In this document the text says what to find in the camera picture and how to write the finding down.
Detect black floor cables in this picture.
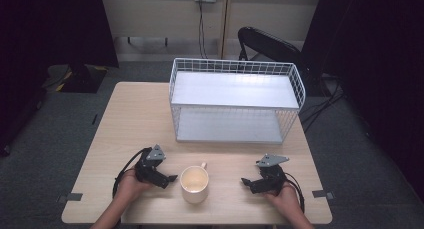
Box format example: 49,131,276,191
298,74,348,134

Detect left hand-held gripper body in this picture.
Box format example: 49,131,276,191
134,144,170,190

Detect person's left hand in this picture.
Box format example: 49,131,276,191
114,168,155,205

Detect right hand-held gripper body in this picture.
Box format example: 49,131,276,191
248,153,290,195

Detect black office chair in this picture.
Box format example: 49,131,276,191
237,26,309,77

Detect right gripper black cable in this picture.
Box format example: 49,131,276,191
283,171,306,214

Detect person's right hand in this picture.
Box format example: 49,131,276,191
263,182,303,217

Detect white wire shelf rack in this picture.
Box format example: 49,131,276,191
168,57,307,145

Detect dark curtain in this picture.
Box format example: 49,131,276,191
301,0,424,203
0,0,120,157

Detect black tape strip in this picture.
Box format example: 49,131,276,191
56,192,84,204
311,189,336,201

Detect black wall cable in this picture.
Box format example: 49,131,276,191
197,0,209,60

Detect white cup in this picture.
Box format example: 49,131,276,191
179,161,210,205

